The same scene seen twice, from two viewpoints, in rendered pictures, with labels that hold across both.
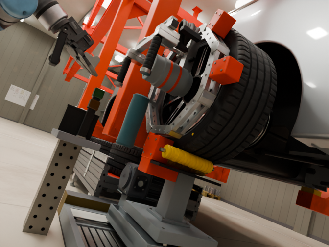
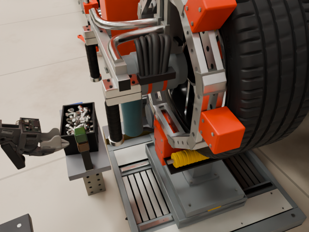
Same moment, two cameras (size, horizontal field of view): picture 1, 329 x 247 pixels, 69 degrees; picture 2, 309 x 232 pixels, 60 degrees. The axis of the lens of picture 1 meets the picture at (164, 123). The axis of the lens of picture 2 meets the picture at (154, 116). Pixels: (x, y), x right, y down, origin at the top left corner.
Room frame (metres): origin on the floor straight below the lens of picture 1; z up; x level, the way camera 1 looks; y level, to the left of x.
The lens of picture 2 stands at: (0.34, -0.04, 1.32)
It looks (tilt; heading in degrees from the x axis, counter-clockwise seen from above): 42 degrees down; 7
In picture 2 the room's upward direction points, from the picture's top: straight up
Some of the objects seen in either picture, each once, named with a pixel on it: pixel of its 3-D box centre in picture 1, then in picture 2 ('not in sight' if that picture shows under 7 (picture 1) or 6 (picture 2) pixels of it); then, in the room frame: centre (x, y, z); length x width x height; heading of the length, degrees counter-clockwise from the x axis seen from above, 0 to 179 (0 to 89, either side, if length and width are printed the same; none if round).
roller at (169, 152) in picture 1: (188, 159); (202, 152); (1.05, -0.15, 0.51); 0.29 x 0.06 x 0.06; 116
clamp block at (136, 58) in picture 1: (135, 57); (97, 33); (1.18, 0.25, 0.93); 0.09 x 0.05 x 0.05; 116
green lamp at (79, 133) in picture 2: (98, 93); (80, 134); (0.97, 0.30, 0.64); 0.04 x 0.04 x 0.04; 26
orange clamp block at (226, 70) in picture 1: (225, 71); (220, 129); (0.83, -0.15, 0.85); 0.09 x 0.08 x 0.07; 26
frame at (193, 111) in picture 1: (179, 83); (170, 67); (1.11, -0.01, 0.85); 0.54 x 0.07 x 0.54; 26
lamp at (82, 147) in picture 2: (93, 105); (82, 144); (0.97, 0.30, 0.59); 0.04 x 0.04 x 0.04; 26
